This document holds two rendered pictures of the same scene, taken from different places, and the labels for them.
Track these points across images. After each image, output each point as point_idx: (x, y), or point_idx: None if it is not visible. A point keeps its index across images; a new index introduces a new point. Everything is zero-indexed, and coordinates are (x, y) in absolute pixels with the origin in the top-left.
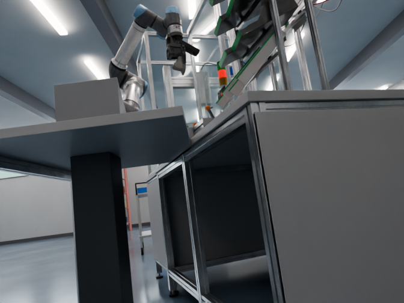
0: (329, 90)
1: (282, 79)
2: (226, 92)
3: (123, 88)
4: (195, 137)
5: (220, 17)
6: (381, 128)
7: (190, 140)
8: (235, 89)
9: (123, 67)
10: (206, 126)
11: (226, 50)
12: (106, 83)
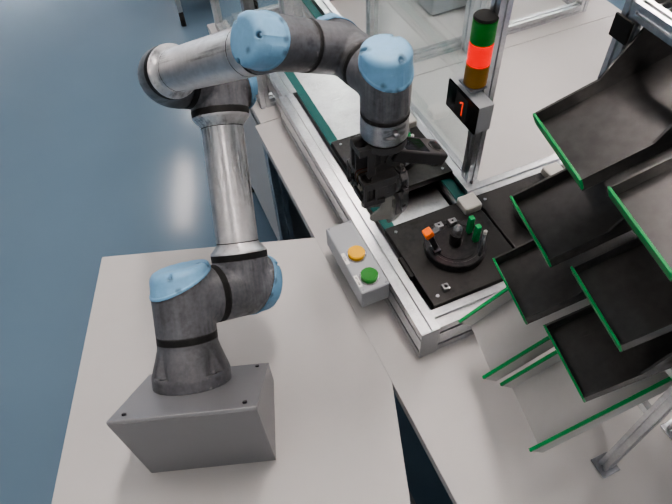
0: None
1: (621, 437)
2: (494, 375)
3: (194, 121)
4: (406, 412)
5: (549, 262)
6: None
7: (393, 387)
8: (516, 381)
9: (190, 90)
10: (442, 477)
11: (530, 318)
12: (232, 417)
